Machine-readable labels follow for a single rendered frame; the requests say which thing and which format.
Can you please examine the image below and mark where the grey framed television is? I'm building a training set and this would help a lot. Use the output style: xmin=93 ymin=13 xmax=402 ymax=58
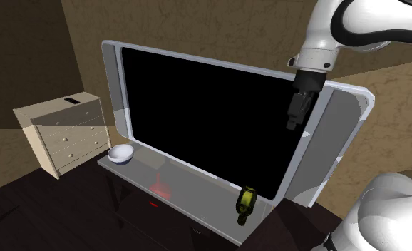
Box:
xmin=101 ymin=39 xmax=376 ymax=209

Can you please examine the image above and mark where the green glass bottle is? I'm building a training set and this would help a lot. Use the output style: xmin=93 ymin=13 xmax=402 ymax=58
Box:
xmin=235 ymin=185 xmax=259 ymax=227

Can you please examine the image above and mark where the dark stand with grey top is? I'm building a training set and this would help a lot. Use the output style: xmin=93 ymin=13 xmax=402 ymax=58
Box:
xmin=97 ymin=140 xmax=274 ymax=251

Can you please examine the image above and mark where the red translucent tapered object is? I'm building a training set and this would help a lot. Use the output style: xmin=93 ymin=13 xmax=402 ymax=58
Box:
xmin=148 ymin=172 xmax=173 ymax=201

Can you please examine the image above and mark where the white bowl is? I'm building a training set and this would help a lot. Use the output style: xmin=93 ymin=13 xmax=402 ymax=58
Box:
xmin=107 ymin=144 xmax=135 ymax=166

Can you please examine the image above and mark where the beige chest of drawers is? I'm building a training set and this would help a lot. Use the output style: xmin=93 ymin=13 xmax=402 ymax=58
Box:
xmin=12 ymin=91 xmax=113 ymax=180

